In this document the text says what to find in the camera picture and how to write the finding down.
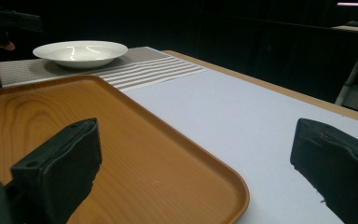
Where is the white shallow bowl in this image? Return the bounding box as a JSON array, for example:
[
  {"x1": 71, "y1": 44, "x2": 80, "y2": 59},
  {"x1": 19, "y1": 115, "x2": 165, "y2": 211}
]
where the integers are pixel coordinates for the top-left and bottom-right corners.
[{"x1": 32, "y1": 40, "x2": 129, "y2": 70}]

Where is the wooden tray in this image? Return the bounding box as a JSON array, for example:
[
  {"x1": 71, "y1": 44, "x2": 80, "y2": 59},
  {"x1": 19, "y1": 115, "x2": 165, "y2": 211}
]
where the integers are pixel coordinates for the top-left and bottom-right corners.
[{"x1": 0, "y1": 75, "x2": 251, "y2": 224}]

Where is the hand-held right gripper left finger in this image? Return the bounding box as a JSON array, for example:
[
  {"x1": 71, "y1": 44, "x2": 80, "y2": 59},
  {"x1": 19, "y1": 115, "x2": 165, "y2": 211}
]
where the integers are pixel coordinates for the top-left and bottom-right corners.
[{"x1": 9, "y1": 117, "x2": 103, "y2": 224}]

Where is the metal stand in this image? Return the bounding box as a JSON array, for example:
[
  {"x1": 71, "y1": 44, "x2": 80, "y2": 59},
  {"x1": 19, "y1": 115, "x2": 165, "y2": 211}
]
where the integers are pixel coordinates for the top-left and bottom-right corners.
[{"x1": 334, "y1": 43, "x2": 358, "y2": 117}]

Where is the grey striped placemat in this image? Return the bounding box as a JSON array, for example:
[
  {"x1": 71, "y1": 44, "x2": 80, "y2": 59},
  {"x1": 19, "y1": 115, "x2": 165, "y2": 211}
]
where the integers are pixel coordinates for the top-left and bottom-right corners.
[{"x1": 0, "y1": 46, "x2": 209, "y2": 93}]

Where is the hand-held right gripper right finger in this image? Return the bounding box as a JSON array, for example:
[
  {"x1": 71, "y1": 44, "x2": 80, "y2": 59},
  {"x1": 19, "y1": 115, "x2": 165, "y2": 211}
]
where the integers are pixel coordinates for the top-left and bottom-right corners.
[{"x1": 289, "y1": 118, "x2": 358, "y2": 224}]

